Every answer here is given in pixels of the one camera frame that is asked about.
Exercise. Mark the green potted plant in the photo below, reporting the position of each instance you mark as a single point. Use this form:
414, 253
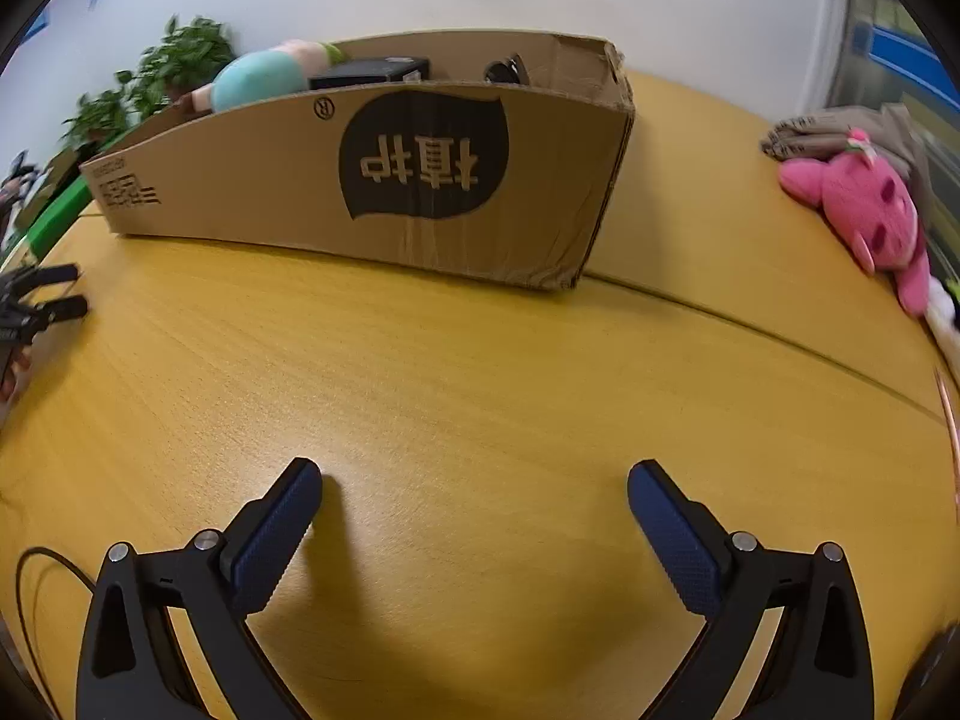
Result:
172, 60

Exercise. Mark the person's left hand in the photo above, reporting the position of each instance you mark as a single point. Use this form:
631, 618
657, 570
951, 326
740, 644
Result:
10, 379

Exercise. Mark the black product box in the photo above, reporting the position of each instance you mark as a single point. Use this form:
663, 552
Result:
367, 73

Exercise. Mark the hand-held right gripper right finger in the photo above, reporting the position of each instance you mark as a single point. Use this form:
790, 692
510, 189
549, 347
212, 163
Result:
675, 540

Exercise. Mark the brown cardboard box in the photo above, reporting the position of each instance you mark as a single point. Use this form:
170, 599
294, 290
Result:
225, 187

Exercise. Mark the grey cloth bag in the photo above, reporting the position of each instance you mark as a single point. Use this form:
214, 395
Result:
821, 127

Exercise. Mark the white plush toy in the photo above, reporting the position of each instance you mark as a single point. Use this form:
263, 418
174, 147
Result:
946, 322

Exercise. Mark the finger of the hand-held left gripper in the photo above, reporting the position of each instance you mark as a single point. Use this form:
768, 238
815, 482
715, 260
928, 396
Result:
64, 307
56, 273

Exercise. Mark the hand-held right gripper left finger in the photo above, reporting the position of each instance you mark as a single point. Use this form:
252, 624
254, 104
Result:
274, 532

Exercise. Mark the window with blue frame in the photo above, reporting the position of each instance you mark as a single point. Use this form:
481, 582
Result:
892, 45

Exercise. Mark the teal and pink plush toy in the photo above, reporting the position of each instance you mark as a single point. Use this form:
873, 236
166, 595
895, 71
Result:
255, 79

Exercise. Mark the black glossy object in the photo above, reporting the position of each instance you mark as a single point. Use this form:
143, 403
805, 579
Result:
506, 71

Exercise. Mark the copper rod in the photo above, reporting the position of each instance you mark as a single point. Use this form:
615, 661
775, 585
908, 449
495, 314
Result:
951, 427

